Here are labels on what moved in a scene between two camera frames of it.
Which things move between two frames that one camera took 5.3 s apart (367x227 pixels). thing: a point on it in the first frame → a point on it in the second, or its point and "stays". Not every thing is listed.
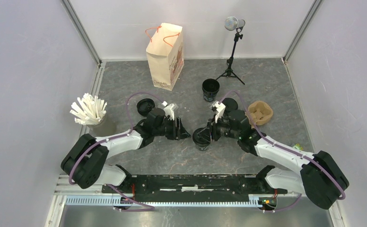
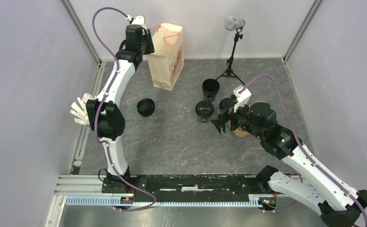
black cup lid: (144, 106) stays
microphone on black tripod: (232, 23) stays
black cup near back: (210, 87) stays
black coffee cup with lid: (202, 136) → (204, 108)
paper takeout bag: (165, 54) stays
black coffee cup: (202, 147) → (204, 118)
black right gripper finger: (210, 125) → (221, 122)
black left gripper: (179, 132) → (147, 37)
